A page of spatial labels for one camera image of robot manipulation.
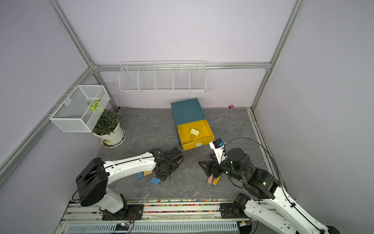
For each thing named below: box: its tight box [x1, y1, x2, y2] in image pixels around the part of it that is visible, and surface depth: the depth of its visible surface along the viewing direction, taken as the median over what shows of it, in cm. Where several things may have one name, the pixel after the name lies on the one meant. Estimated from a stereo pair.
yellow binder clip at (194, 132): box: [187, 127, 201, 143], surface depth 86 cm
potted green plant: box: [92, 108, 127, 148], surface depth 91 cm
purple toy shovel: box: [206, 173, 214, 186], surface depth 83 cm
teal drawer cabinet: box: [170, 97, 206, 146], surface depth 92 cm
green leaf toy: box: [86, 97, 102, 113], surface depth 83 cm
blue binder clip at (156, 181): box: [150, 176, 162, 186], surface depth 84 cm
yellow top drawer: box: [176, 119, 215, 151], surface depth 87 cm
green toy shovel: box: [211, 175, 222, 188], surface depth 82 cm
